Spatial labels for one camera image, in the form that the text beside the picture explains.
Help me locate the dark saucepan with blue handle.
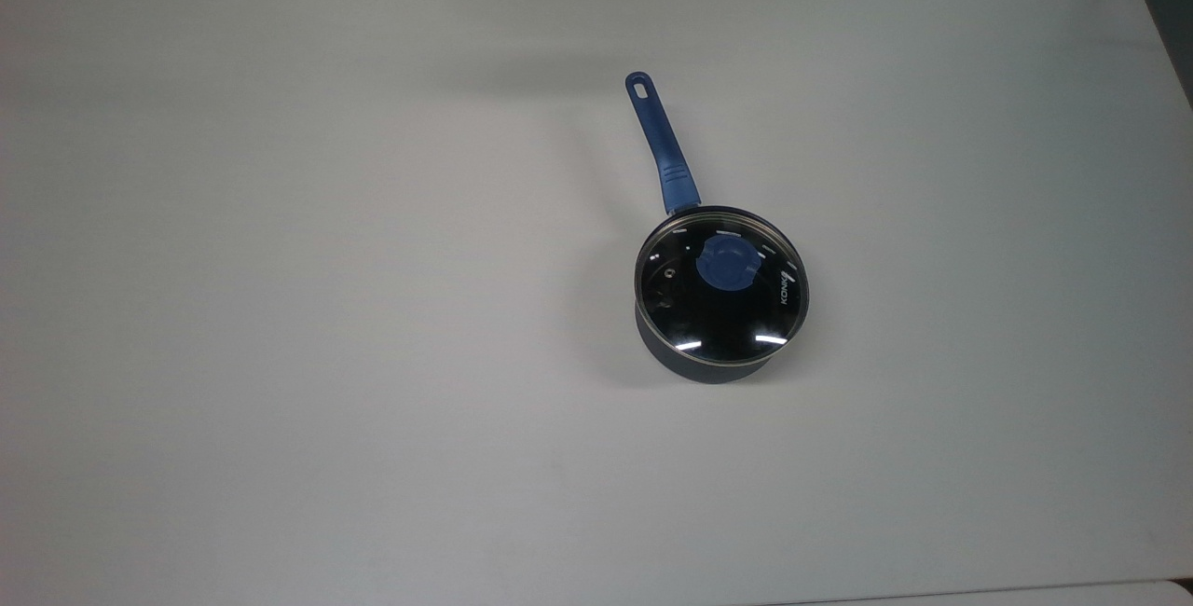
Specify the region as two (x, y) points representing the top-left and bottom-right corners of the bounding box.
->
(624, 72), (810, 385)

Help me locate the glass lid with blue knob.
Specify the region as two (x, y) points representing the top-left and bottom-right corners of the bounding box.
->
(635, 211), (810, 370)

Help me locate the white adjacent table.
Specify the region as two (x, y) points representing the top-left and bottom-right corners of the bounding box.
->
(764, 578), (1193, 606)

